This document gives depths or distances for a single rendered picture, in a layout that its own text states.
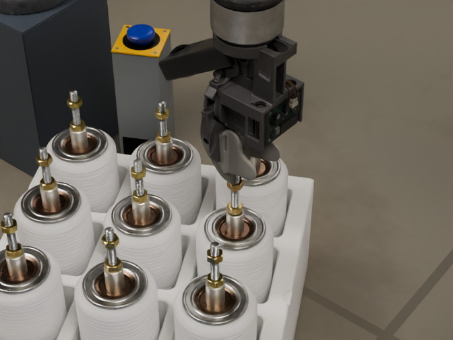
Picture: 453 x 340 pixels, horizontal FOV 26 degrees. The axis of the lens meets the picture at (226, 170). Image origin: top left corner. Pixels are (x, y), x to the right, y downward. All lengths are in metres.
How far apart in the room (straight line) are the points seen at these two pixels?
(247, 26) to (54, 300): 0.42
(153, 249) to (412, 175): 0.62
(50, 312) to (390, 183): 0.70
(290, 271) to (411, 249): 0.35
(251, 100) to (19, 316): 0.38
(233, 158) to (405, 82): 0.85
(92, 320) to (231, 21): 0.38
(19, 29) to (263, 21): 0.61
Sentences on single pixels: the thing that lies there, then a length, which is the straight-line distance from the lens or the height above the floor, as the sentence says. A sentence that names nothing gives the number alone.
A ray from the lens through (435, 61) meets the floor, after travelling 1.97.
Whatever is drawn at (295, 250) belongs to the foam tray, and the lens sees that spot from 1.28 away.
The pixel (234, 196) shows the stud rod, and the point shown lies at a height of 0.31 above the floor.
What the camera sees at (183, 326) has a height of 0.24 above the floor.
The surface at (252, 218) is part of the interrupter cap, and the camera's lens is 1.21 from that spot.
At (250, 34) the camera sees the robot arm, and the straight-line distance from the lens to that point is 0.97.
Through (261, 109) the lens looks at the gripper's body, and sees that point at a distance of 1.01.
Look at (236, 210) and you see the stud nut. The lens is 1.17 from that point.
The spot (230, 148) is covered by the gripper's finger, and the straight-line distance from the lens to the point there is 1.08.
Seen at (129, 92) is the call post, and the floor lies 0.25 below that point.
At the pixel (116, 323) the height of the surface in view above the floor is 0.24.
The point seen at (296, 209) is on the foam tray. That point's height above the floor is 0.18.
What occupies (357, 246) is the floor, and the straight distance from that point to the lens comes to 1.55.
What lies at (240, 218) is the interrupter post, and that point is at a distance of 1.18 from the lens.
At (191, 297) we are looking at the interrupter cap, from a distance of 1.12.
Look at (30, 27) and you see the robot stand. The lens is 1.50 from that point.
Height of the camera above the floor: 1.09
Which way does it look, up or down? 41 degrees down
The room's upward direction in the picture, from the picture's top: straight up
